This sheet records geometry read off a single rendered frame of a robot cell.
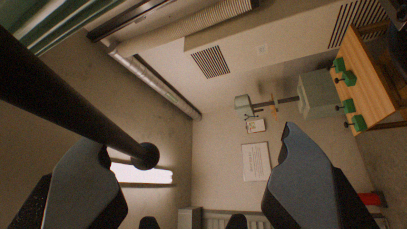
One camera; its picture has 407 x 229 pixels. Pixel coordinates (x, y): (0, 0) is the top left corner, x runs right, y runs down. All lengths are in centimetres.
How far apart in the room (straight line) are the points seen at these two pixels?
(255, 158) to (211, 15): 226
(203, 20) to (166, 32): 36
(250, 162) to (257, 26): 214
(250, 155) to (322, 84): 152
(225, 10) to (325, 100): 148
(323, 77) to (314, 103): 36
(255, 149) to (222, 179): 78
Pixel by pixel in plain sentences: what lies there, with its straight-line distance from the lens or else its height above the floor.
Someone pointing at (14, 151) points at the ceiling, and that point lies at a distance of 159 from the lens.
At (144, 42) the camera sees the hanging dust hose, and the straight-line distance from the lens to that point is 180.
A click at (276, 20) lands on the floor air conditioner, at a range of 151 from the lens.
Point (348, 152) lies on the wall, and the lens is 311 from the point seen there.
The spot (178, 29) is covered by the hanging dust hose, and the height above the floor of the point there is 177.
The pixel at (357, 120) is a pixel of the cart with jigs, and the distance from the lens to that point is 156.
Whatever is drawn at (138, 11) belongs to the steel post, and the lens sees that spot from 170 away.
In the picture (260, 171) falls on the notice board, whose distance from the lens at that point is 292.
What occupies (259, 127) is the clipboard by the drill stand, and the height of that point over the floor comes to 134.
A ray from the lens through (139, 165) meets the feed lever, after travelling 20.
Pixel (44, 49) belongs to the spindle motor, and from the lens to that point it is 24.
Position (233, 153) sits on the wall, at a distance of 304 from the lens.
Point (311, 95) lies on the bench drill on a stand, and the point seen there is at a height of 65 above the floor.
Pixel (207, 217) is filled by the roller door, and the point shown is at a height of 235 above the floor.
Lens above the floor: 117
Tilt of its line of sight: 22 degrees up
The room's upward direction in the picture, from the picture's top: 100 degrees counter-clockwise
